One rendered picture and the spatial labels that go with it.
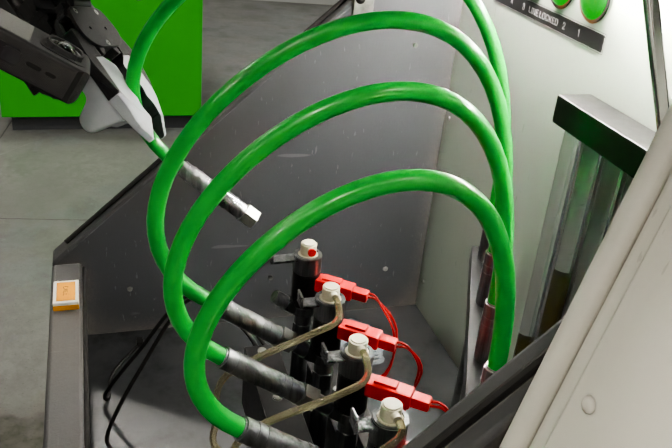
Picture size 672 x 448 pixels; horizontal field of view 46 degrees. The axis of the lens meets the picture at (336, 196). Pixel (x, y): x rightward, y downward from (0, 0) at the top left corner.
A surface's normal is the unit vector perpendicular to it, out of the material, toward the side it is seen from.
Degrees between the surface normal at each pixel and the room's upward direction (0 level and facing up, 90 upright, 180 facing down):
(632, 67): 90
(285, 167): 90
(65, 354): 0
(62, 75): 89
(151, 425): 0
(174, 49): 90
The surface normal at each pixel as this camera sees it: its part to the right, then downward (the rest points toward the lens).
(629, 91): -0.95, 0.04
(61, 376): 0.09, -0.90
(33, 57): 0.25, 0.42
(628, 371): -0.91, -0.17
